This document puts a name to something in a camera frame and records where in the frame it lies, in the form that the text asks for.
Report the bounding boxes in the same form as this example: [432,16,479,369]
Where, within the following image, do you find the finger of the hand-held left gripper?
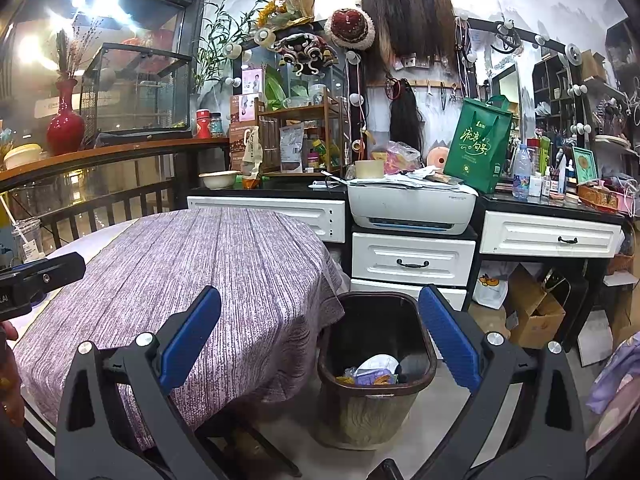
[0,258,51,277]
[0,252,87,295]

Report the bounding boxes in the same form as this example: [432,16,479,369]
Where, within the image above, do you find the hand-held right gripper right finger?
[417,284,588,480]

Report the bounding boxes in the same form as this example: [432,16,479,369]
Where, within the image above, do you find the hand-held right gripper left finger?
[55,285,226,480]

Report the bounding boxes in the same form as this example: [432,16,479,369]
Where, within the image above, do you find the white plastic bag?
[367,354,401,376]

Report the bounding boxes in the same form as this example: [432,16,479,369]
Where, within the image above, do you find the dark plastic waste bin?
[317,291,439,451]

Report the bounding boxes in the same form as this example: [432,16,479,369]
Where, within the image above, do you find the person's left forearm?
[0,340,26,428]

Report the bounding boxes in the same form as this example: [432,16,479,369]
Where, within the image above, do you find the plastic cup with straw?
[0,195,44,264]

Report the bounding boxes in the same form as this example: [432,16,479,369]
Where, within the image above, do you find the low white drawer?
[350,278,469,312]

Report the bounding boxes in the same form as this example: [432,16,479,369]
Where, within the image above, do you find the white bag with yellow print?
[472,272,509,310]

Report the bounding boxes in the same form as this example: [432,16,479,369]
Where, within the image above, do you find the purple striped tablecloth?
[12,207,351,452]

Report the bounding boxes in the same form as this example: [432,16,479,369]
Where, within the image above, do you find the brown cardboard box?
[505,264,566,350]

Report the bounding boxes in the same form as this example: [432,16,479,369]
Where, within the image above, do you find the cream lidded tub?
[4,143,42,170]

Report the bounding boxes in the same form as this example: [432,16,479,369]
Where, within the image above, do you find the wooden ledge with black railing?
[0,137,231,251]

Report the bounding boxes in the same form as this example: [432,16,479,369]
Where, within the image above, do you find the red vase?
[46,77,86,157]

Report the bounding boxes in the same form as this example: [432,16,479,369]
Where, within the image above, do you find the white printer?
[347,182,478,236]

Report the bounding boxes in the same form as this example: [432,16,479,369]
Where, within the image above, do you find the cream bowl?
[198,170,241,190]

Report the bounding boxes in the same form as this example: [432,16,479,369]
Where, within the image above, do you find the white cabinet front panel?
[187,196,347,244]

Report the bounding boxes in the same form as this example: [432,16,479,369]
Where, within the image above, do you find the purple cloth pile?
[586,332,640,414]

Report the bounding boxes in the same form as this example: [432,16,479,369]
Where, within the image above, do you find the stack of papers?
[350,167,478,196]

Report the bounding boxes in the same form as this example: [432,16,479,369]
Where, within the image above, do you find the group of cosmetic bottles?
[529,135,576,200]

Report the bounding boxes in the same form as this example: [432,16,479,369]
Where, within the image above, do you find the clear water bottle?
[512,144,532,201]

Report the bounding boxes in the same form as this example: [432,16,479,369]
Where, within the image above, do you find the black framed glass terrarium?
[80,42,194,144]

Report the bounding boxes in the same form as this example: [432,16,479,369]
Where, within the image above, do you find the beige tape roll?
[355,160,386,180]

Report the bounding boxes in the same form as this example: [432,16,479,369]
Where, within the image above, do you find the clear bag of colourful items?
[385,140,424,174]

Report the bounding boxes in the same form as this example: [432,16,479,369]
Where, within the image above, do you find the brown product box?
[230,94,261,171]

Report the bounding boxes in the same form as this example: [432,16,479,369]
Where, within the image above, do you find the green tote bag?
[443,95,515,195]

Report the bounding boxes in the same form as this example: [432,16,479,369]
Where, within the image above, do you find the beige printed cloth bag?
[242,126,264,179]

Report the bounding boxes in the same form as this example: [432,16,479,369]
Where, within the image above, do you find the orange woven box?
[577,182,624,215]

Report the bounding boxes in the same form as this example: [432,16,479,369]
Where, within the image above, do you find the grey foil pouch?
[279,125,305,174]

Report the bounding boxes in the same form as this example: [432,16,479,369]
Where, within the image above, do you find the dried flower stems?
[55,17,104,81]

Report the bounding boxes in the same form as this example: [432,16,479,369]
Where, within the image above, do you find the black hanging wig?
[389,79,424,149]

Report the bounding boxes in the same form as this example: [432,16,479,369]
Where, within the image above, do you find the wooden shelf rack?
[255,95,346,177]

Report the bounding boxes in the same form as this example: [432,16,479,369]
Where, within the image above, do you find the pink product box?
[242,67,266,95]

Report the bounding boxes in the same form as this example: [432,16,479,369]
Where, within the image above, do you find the vanity mirror with round bulbs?
[225,30,366,176]
[457,16,594,181]

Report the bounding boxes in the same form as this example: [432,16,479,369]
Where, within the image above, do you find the green bamboo stems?
[192,0,271,94]

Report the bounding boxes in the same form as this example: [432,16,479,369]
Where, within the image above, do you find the ornate black and white headdress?
[272,32,340,77]

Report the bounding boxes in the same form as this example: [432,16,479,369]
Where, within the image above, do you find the row of hanging hair extensions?
[361,0,459,74]

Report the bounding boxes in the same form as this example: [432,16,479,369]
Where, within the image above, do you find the red hat with fur trim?
[325,7,376,51]

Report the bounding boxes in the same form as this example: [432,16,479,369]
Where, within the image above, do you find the sunflower bouquet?
[257,0,316,29]

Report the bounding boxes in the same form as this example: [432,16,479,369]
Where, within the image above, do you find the white drawer with black handle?
[351,232,476,287]

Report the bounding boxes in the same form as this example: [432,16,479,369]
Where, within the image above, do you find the wide white drawer black handle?
[479,210,624,260]

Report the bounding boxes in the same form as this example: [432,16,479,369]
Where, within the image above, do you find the green picture frame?
[571,146,600,185]

